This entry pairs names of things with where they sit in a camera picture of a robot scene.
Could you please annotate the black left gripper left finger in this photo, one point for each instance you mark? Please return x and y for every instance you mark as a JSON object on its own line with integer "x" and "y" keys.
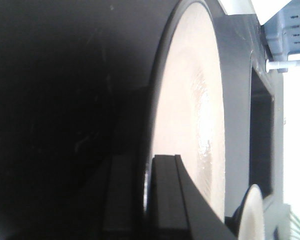
{"x": 122, "y": 217}

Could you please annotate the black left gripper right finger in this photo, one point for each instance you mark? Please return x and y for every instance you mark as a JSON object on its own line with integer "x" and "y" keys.
{"x": 178, "y": 210}

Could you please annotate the beige round plate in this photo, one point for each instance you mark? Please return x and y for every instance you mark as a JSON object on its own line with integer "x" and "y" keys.
{"x": 249, "y": 216}
{"x": 186, "y": 116}

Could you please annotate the black sink basin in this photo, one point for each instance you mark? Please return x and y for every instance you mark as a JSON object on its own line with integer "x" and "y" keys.
{"x": 261, "y": 131}

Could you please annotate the grey pegboard drying rack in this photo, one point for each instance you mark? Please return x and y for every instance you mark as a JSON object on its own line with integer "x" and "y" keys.
{"x": 282, "y": 32}

